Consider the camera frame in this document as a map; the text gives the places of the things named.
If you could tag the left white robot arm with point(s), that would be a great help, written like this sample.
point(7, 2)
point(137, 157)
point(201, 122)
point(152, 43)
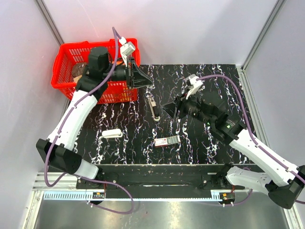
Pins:
point(57, 150)

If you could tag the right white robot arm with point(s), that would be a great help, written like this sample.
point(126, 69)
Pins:
point(281, 180)

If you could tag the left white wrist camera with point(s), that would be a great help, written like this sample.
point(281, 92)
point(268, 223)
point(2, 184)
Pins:
point(126, 49)

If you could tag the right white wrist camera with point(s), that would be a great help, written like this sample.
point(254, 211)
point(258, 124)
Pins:
point(193, 85)

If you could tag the red plastic shopping basket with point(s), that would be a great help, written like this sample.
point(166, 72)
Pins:
point(71, 54)

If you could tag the aluminium frame rail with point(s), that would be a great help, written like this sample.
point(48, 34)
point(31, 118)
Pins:
point(70, 182)

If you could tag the brown round cookie pack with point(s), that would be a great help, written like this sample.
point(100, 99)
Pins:
point(78, 69)

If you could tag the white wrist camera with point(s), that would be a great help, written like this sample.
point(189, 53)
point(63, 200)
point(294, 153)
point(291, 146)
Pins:
point(126, 49)
point(193, 85)

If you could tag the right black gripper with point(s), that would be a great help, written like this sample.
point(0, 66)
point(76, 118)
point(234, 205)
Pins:
point(171, 108)

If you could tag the red white staple box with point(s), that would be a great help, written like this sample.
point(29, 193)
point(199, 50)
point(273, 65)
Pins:
point(166, 141)

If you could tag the brown cardboard box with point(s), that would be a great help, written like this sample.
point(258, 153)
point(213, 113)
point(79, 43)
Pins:
point(77, 78)

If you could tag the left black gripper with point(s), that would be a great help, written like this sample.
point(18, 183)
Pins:
point(135, 78)

